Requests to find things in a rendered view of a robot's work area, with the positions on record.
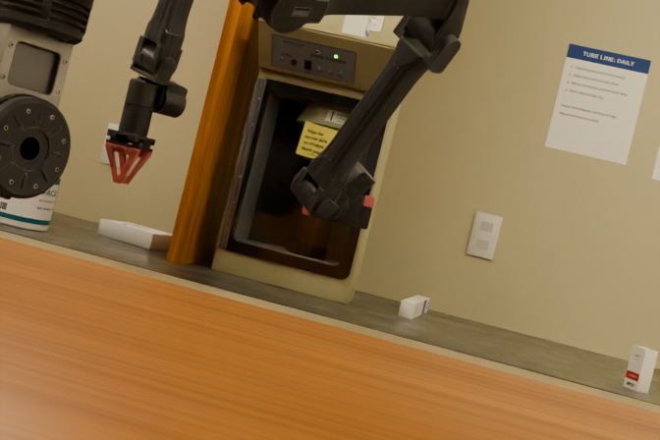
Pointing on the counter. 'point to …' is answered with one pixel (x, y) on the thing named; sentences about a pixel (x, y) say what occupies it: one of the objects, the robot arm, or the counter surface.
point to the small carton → (357, 25)
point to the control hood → (372, 62)
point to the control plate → (294, 48)
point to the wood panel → (218, 137)
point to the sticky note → (314, 139)
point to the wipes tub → (29, 210)
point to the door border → (242, 163)
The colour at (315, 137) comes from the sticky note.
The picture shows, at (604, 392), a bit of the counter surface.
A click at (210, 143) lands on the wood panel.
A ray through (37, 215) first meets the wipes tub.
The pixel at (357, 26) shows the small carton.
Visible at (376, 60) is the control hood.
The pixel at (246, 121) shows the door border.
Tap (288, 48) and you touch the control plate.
